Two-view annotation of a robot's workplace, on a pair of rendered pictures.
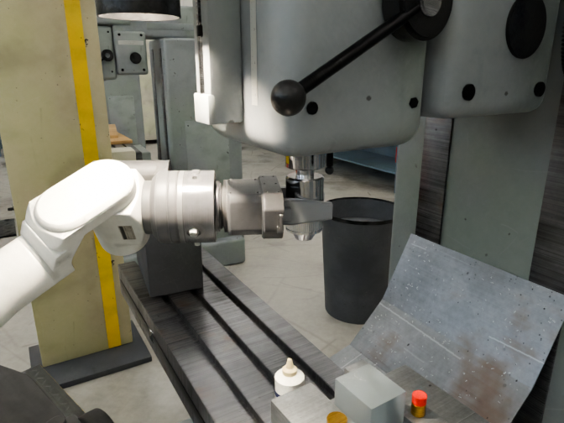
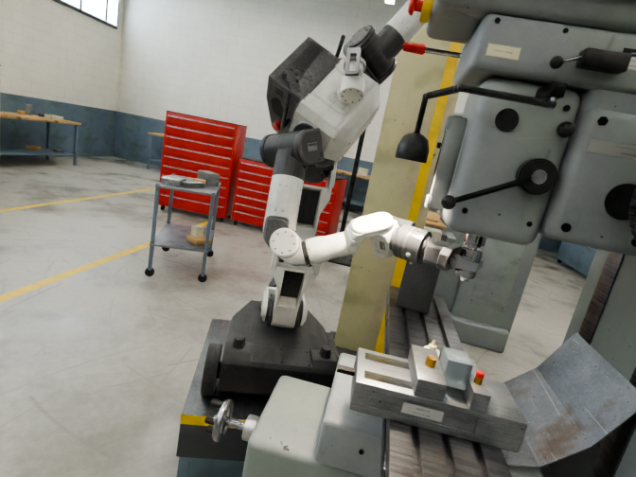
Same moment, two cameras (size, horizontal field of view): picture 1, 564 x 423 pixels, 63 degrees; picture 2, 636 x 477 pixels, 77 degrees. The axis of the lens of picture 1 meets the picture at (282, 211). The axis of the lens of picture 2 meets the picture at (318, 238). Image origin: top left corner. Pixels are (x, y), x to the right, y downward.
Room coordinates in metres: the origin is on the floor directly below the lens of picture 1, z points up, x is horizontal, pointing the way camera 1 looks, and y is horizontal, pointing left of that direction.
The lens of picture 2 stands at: (-0.40, -0.32, 1.44)
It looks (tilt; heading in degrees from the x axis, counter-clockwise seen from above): 13 degrees down; 38
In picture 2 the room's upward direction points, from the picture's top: 11 degrees clockwise
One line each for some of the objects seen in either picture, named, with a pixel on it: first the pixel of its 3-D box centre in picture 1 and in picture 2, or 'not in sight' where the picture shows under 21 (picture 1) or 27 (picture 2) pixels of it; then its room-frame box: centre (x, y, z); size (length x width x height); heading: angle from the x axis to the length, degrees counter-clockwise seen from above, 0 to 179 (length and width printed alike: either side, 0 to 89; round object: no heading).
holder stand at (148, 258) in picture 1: (164, 235); (419, 276); (1.03, 0.28, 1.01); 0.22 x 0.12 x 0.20; 24
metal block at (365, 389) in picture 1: (368, 406); (453, 367); (0.44, -0.10, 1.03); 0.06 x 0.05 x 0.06; 33
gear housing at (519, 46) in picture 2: not in sight; (547, 67); (0.58, -0.07, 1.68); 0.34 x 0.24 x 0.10; 121
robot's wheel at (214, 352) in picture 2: not in sight; (211, 368); (0.51, 0.80, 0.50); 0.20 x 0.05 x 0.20; 47
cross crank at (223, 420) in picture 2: not in sight; (235, 423); (0.30, 0.40, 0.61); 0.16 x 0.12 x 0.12; 121
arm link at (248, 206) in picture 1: (231, 207); (431, 251); (0.55, 0.06, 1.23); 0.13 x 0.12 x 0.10; 6
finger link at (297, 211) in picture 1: (306, 211); (464, 264); (0.52, -0.03, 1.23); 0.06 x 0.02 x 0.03; 96
